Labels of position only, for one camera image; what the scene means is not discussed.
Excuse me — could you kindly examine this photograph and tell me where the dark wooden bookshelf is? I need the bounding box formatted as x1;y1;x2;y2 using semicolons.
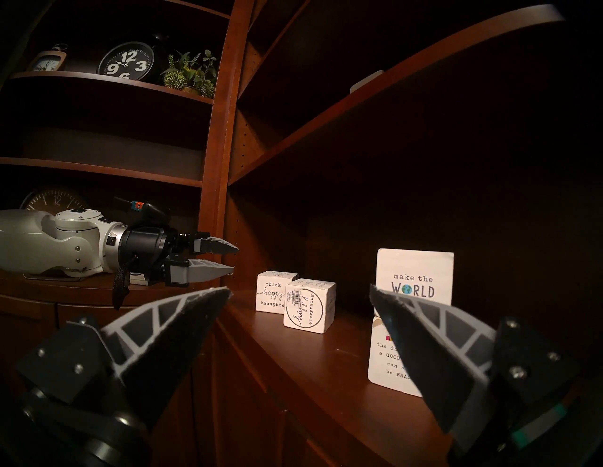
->
0;0;603;467

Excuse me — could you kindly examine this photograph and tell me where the small wooden clock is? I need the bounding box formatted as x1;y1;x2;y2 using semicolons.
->
27;44;68;72

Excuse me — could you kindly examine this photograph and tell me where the large round wall clock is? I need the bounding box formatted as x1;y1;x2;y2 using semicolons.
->
20;186;90;215

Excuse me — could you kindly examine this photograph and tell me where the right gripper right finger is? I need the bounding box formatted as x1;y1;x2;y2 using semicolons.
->
369;284;580;452

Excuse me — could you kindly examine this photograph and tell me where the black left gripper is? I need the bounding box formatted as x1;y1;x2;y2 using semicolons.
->
117;226;240;287

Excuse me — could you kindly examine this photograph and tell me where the white HAPPY print cube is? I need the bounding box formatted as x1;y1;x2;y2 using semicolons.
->
350;70;386;95

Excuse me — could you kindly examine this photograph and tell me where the white GROW teacher cube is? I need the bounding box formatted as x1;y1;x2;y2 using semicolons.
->
375;249;455;321
367;315;424;398

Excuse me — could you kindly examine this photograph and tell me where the white think happy thoughts cube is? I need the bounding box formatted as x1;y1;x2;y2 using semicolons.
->
256;271;299;314

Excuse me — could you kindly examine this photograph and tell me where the green artificial plant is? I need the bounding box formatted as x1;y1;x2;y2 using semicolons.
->
162;49;218;98

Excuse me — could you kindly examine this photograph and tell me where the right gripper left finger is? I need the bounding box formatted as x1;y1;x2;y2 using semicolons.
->
14;286;233;430

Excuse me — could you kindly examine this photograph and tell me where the white happy everything cube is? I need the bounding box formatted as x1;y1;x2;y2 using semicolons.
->
284;279;337;335

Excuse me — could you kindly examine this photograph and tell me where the wooden cabinet door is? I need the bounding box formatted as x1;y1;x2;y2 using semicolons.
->
283;410;377;467
212;325;290;467

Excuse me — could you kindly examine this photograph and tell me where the black round clock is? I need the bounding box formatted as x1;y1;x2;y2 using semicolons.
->
97;34;168;85

